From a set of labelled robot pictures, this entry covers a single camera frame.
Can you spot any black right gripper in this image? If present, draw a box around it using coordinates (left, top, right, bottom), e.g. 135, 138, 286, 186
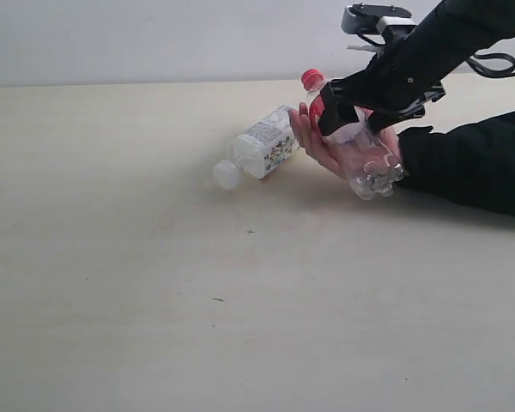
318, 36, 446, 136

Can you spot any clear cola bottle red label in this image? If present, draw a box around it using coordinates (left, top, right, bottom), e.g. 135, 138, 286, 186
290, 69, 403, 200

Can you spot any black sleeved forearm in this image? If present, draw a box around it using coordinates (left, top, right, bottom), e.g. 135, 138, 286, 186
398, 111, 515, 216

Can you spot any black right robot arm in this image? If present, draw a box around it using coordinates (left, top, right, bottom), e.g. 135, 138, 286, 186
318, 1, 515, 136

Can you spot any white floral label bottle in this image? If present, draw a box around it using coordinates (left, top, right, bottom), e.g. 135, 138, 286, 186
212, 105, 300, 190

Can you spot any person's open bare hand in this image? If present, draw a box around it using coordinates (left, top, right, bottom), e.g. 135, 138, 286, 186
288, 101, 403, 179

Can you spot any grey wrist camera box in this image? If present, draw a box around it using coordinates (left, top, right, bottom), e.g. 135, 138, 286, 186
341, 3, 415, 35

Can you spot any black looped cable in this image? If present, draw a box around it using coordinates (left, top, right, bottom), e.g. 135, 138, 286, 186
465, 51, 515, 79

